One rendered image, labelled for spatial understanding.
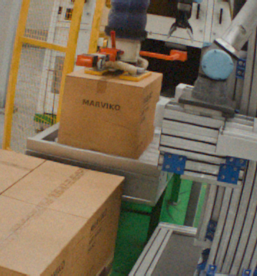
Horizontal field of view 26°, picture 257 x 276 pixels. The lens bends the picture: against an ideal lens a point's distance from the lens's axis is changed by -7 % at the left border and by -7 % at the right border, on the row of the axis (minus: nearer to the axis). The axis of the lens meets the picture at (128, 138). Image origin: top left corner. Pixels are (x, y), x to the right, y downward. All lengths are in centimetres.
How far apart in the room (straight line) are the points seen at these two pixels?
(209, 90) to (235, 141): 23
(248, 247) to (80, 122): 109
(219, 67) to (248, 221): 79
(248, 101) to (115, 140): 82
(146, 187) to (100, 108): 44
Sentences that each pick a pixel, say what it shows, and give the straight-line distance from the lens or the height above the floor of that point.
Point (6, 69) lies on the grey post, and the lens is 614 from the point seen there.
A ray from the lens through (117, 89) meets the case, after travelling 291.
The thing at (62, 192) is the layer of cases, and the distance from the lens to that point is 251.
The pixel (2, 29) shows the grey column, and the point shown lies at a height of 110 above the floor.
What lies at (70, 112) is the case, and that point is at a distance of 299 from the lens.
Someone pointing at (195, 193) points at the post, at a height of 32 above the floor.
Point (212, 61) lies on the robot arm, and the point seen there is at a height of 121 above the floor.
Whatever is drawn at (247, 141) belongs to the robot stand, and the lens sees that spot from 215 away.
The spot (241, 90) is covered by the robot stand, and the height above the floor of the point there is 108.
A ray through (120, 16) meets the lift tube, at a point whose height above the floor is 128.
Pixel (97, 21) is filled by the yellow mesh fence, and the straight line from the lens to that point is 411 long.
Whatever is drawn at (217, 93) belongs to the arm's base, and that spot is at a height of 108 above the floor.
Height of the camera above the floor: 141
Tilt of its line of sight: 14 degrees down
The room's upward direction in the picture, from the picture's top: 8 degrees clockwise
